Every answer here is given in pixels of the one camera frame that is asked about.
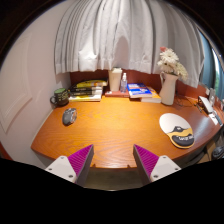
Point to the blue book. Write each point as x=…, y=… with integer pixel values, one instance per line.
x=138, y=90

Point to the dark mug, green inside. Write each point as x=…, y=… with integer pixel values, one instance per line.
x=62, y=97

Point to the white mouse pad, yellow wrist rest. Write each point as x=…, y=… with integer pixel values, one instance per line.
x=171, y=124

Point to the orange yellow book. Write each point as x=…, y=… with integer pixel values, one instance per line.
x=155, y=97

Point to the dark smartphone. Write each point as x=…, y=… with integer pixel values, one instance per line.
x=218, y=118

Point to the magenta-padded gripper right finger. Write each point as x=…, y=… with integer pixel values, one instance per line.
x=163, y=167

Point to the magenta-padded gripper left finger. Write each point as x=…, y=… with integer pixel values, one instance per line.
x=63, y=166

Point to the white flower bouquet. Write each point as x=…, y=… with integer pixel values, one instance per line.
x=170, y=60

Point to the white pleated curtain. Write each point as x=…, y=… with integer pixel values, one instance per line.
x=126, y=36

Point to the yellow and black book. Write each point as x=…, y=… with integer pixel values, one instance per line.
x=90, y=83

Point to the clear pump bottle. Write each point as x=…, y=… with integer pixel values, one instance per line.
x=123, y=85

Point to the yellow and white book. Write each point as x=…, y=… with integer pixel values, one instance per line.
x=85, y=98

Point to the window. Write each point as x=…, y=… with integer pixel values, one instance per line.
x=210, y=66

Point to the red book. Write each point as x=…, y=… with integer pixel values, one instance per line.
x=115, y=94

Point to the white ceramic vase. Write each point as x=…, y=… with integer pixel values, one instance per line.
x=168, y=90

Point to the grey black computer mouse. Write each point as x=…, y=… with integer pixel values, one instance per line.
x=69, y=116

